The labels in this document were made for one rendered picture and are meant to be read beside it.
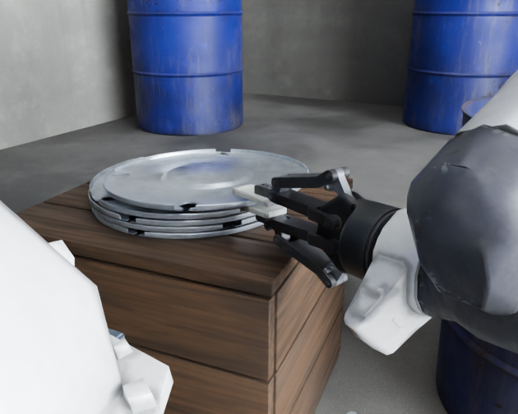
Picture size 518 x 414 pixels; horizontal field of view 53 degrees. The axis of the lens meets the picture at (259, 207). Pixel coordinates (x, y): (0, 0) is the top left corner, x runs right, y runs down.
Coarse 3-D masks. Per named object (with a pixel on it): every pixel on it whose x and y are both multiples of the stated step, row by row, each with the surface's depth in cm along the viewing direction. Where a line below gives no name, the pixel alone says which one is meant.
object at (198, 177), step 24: (120, 168) 78; (144, 168) 78; (168, 168) 78; (192, 168) 76; (216, 168) 75; (240, 168) 75; (264, 168) 77; (288, 168) 77; (120, 192) 67; (144, 192) 67; (168, 192) 67; (192, 192) 67; (216, 192) 67
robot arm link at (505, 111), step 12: (516, 72) 38; (504, 84) 40; (516, 84) 36; (504, 96) 36; (516, 96) 34; (492, 108) 35; (504, 108) 34; (516, 108) 33; (480, 120) 35; (492, 120) 34; (504, 120) 33; (516, 120) 32; (516, 132) 32
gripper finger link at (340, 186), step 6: (336, 168) 51; (342, 168) 51; (342, 174) 51; (336, 180) 51; (342, 180) 50; (324, 186) 51; (330, 186) 51; (336, 186) 51; (342, 186) 50; (348, 186) 50; (336, 192) 51; (342, 192) 50; (348, 192) 50; (354, 198) 50
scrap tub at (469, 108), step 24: (456, 336) 79; (456, 360) 79; (480, 360) 74; (504, 360) 70; (456, 384) 80; (480, 384) 75; (504, 384) 71; (456, 408) 81; (480, 408) 76; (504, 408) 72
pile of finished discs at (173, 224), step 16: (128, 160) 84; (96, 176) 77; (96, 192) 71; (96, 208) 68; (112, 208) 65; (128, 208) 66; (144, 208) 66; (112, 224) 66; (128, 224) 65; (144, 224) 65; (160, 224) 63; (176, 224) 63; (192, 224) 63; (208, 224) 65; (224, 224) 68; (240, 224) 65; (256, 224) 67
